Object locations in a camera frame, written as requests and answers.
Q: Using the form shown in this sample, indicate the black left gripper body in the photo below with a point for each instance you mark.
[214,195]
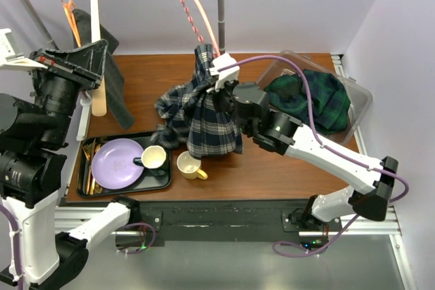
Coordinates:
[60,86]

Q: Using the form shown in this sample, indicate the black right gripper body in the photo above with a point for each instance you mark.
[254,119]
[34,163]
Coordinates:
[222,98]

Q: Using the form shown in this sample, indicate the navy beige plaid skirt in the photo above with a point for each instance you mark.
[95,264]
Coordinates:
[190,118]

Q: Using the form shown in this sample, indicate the black dotted skirt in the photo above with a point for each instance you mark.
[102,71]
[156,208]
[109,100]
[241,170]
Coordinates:
[114,79]

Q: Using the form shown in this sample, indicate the orange plastic hanger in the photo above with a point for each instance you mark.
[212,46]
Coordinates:
[68,9]

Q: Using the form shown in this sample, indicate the green plaid skirt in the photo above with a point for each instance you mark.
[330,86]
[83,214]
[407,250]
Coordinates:
[330,103]

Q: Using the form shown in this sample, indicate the pink plastic hanger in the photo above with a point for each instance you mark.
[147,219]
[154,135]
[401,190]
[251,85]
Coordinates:
[200,15]

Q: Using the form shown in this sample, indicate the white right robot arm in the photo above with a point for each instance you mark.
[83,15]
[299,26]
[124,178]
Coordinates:
[369,180]

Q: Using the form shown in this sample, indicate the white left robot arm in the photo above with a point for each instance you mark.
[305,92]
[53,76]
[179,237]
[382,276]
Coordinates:
[32,136]

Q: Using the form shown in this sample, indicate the gold cutlery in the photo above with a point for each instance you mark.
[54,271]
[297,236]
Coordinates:
[88,185]

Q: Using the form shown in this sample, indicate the yellow mug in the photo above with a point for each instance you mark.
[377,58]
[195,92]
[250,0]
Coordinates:
[190,167]

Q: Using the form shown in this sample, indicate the dark green mug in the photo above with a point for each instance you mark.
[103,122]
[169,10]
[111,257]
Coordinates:
[154,159]

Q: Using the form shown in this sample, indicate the purple plate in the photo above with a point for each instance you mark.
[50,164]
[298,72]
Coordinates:
[113,166]

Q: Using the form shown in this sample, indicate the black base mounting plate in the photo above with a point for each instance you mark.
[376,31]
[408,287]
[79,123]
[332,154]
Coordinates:
[229,220]

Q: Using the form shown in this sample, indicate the clear plastic bin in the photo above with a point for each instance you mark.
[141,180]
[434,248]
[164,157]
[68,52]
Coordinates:
[360,97]

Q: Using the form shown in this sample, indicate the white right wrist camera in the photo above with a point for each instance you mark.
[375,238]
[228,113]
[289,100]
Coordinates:
[224,69]

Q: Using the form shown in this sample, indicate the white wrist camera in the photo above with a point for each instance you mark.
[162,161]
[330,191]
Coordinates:
[224,69]
[12,57]

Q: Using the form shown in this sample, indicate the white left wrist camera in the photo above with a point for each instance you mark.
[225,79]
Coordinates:
[12,57]

